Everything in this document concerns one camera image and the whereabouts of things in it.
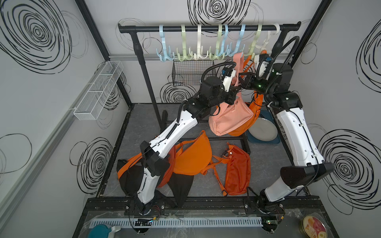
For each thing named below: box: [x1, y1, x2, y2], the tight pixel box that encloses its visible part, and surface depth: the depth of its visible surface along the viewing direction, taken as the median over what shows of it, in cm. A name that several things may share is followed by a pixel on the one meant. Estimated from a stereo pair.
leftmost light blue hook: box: [155, 24, 175, 62], surface depth 59 cm
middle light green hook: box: [209, 23, 225, 60], surface depth 59 cm
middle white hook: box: [193, 24, 209, 60], surface depth 58 cm
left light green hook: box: [176, 24, 193, 62], surface depth 58 cm
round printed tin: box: [301, 215, 328, 238], surface depth 67 cm
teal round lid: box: [88, 224, 112, 238], surface depth 63 cm
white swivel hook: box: [263, 22, 281, 44], surface depth 54 cm
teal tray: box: [247, 129, 281, 144], surface depth 101 cm
